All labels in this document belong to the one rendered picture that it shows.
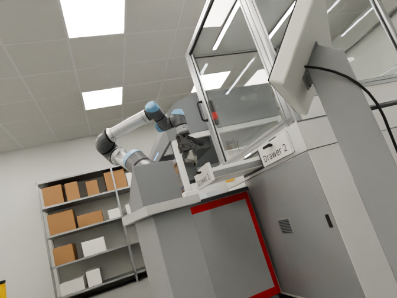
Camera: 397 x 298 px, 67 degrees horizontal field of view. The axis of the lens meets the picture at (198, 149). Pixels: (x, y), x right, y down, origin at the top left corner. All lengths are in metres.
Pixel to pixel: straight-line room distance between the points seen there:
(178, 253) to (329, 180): 0.75
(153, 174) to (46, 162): 4.90
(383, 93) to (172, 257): 1.40
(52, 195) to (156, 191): 4.30
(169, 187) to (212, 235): 0.57
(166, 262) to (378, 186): 0.84
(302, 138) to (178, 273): 0.82
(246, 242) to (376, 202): 1.09
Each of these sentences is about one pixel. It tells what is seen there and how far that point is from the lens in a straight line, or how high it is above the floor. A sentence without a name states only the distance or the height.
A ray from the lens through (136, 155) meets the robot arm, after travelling 1.56.
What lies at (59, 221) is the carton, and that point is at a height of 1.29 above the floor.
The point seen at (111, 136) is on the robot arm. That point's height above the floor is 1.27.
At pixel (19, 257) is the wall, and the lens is 6.10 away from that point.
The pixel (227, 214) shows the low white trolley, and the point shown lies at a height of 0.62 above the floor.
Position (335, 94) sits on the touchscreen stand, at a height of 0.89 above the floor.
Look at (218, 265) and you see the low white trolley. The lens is 1.90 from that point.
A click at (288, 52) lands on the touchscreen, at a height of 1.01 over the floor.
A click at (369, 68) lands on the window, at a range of 1.99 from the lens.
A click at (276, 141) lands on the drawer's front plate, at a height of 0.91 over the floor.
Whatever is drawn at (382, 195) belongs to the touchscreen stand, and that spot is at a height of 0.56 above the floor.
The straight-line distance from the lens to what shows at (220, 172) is 1.70.
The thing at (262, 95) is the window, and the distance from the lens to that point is 1.72.
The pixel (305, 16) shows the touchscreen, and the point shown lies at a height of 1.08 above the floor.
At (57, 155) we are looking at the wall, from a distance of 6.23.
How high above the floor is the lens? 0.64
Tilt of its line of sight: 13 degrees up
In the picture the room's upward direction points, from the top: 17 degrees counter-clockwise
